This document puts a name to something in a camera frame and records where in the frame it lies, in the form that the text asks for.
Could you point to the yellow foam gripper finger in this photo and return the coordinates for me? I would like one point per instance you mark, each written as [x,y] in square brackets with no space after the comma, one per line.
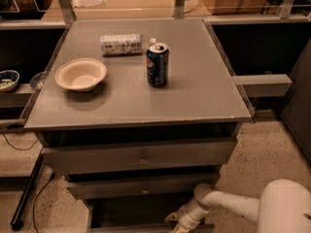
[182,222]

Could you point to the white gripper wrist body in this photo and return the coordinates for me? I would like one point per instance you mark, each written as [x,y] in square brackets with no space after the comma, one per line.
[189,215]

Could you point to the grey bottom drawer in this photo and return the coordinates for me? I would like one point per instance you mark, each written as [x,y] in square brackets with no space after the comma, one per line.
[135,214]

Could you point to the grey drawer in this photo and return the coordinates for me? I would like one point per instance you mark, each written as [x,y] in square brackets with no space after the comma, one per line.
[145,156]
[135,214]
[140,186]

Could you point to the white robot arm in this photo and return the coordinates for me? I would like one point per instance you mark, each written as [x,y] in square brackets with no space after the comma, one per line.
[284,207]

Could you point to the grey middle drawer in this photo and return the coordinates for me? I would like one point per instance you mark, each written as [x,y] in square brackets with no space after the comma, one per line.
[140,186]

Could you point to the grey top drawer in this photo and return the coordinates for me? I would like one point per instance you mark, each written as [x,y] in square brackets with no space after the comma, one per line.
[145,156]

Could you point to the grey drawer cabinet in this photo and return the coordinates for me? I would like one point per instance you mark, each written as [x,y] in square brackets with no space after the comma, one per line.
[200,101]

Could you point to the grey side shelf beam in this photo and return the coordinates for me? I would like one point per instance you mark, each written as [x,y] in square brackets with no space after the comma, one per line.
[264,85]

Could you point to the black metal floor bar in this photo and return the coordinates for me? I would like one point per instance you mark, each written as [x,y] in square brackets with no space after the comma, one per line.
[16,222]

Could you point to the blue pepsi can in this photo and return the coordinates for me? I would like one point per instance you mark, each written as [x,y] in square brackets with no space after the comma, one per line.
[157,64]

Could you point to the white paper bowl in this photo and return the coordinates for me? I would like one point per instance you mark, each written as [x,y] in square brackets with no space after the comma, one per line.
[81,75]

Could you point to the clear plastic water bottle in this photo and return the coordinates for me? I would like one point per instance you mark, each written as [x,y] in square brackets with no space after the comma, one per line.
[123,44]

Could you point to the dark round dish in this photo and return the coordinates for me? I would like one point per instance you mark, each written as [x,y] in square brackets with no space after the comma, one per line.
[38,81]

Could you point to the small blue patterned bowl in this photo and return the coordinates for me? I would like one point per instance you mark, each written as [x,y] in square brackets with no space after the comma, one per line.
[8,80]

